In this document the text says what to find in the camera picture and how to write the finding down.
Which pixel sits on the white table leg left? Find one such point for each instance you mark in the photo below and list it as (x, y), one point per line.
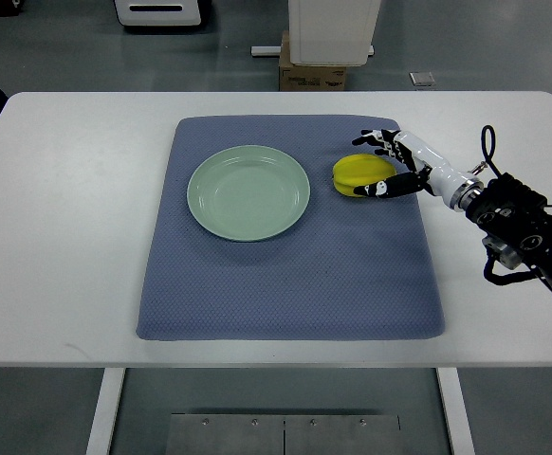
(106, 412)

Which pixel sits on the white table leg right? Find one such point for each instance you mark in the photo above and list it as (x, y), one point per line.
(455, 412)

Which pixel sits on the yellow starfruit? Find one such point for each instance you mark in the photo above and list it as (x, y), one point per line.
(360, 170)

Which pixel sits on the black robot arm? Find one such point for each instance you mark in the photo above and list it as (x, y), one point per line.
(517, 221)

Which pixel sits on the blue textured mat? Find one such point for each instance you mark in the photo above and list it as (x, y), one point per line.
(349, 269)

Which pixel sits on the light green plate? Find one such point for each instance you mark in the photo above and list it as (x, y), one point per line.
(248, 193)

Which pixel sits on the white table leg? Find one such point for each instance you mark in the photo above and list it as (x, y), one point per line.
(106, 412)
(455, 412)

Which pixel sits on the brown cardboard box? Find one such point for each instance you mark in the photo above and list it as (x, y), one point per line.
(295, 78)

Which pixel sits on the white stand foot bar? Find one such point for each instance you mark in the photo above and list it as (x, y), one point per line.
(265, 50)

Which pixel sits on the white machine with slot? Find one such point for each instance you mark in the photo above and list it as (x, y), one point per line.
(159, 13)

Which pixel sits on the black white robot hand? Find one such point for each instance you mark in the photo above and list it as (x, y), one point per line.
(427, 171)

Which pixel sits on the small grey floor plate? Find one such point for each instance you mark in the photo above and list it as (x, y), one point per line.
(422, 78)

